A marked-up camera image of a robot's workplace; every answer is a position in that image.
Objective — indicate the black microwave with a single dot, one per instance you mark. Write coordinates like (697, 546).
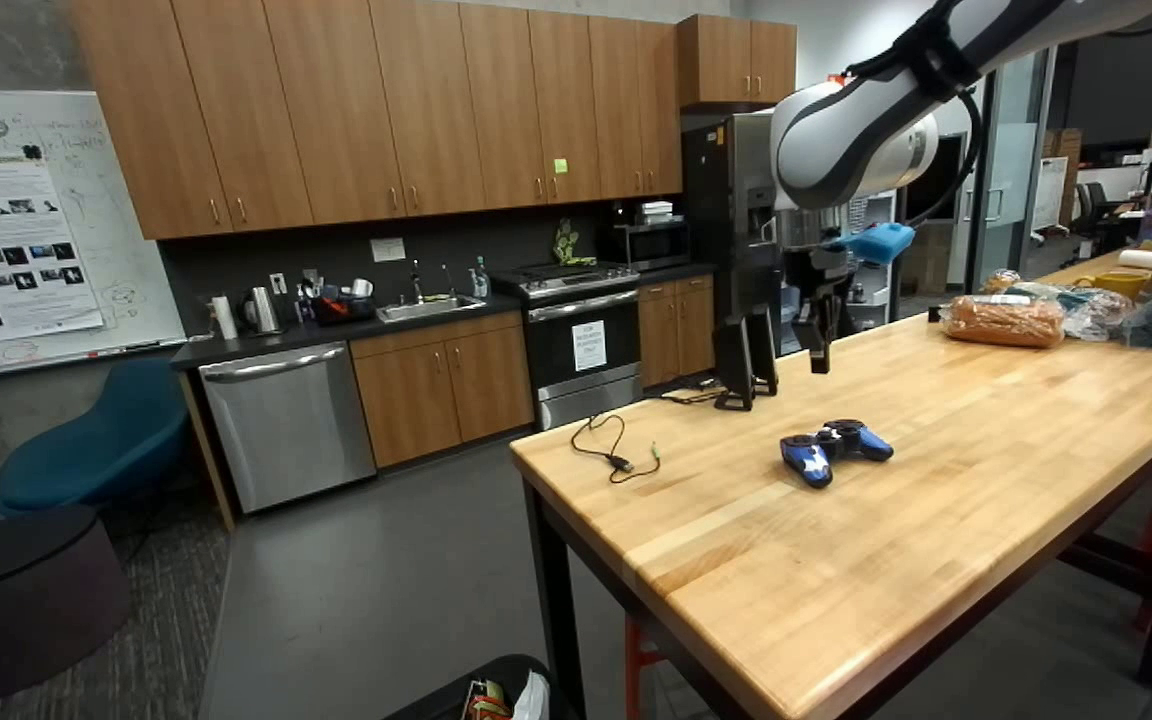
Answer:
(649, 241)

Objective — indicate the wooden butcher block table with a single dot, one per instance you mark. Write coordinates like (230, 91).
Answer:
(869, 560)

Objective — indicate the white wall outlet plate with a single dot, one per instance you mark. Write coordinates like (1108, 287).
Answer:
(388, 248)

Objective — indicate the wooden wall cabinets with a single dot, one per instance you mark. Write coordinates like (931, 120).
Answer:
(378, 105)

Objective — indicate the bagged bread loaf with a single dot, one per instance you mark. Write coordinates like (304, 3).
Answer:
(1003, 320)

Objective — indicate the stainless steel oven range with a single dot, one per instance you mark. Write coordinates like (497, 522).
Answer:
(583, 343)

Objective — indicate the dark refrigerator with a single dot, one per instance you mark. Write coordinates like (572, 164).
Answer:
(729, 224)

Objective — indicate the soap dispenser bottle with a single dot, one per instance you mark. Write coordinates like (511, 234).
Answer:
(479, 277)

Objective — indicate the small cabinet over refrigerator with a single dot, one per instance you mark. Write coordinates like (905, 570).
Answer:
(739, 63)

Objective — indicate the whiteboard with posters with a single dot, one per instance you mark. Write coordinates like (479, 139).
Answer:
(28, 224)

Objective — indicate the dark round ottoman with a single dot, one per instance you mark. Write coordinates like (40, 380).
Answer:
(23, 602)

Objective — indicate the white paper notice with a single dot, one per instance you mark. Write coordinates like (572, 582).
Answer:
(588, 344)

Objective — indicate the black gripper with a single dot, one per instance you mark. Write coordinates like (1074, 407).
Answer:
(817, 280)

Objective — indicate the teal lounge chair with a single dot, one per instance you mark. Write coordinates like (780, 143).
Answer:
(96, 445)

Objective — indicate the blue black game controller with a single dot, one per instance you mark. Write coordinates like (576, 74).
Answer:
(812, 459)

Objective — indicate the white thermos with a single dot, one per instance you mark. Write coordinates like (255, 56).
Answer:
(227, 316)

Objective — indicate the narrow wooden base cabinet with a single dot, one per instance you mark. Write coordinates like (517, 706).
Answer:
(676, 331)

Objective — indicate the yellow food package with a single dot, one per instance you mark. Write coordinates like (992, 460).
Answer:
(1120, 280)

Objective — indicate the green potted plant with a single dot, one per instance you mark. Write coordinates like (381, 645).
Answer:
(569, 244)

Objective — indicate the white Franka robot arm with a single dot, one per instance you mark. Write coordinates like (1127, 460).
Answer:
(857, 132)

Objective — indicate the steel kitchen sink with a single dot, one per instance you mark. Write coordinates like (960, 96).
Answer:
(427, 308)

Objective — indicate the black stand on table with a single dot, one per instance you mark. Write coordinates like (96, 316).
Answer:
(735, 361)

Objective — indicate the green cabinet sticker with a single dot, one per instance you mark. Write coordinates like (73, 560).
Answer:
(560, 164)

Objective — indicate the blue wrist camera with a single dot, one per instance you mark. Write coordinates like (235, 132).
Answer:
(881, 244)

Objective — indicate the clear plastic food bag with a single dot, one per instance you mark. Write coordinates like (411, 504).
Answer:
(1119, 316)

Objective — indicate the black upright speaker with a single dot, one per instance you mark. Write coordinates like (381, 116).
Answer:
(767, 348)

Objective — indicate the stainless steel dishwasher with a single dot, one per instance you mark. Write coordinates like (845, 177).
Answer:
(289, 425)

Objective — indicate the black open bag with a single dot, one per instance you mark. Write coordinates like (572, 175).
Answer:
(468, 689)

